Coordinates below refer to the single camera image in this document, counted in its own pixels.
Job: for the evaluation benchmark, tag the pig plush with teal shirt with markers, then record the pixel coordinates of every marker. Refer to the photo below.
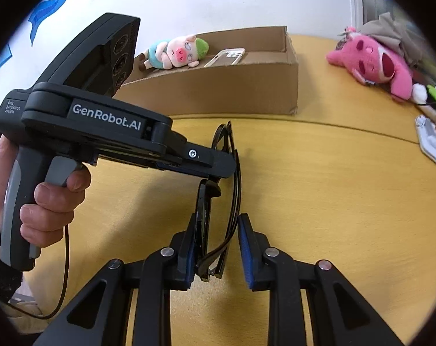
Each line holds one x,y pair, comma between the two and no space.
174,53

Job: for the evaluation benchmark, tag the white black panda plush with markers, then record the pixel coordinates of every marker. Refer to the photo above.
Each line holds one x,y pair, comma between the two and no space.
424,96

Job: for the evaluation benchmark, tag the white clear phone case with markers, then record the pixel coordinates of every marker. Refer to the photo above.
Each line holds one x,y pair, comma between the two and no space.
226,57

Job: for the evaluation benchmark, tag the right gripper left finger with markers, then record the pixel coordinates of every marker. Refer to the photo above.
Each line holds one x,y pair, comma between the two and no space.
99,313

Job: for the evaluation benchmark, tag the person's left hand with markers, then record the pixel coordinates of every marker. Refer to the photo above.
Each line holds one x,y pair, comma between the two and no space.
53,207

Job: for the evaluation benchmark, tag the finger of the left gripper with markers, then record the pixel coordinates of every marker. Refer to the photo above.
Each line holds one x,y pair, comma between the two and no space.
197,160

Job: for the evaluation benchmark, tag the white flat device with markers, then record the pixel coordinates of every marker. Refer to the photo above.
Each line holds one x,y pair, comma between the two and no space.
426,132

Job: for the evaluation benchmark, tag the brown cardboard box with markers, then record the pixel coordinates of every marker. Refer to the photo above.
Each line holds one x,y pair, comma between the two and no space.
263,81

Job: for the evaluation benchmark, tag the pink plush toy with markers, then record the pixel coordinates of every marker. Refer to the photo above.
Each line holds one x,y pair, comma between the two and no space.
370,62

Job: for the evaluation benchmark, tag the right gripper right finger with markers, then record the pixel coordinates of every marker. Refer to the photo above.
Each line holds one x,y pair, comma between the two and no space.
303,295

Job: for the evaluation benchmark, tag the black sunglasses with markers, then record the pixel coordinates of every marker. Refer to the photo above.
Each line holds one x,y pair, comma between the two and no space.
217,208

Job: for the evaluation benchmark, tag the beige printed cloth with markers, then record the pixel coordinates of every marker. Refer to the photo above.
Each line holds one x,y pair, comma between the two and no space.
411,45

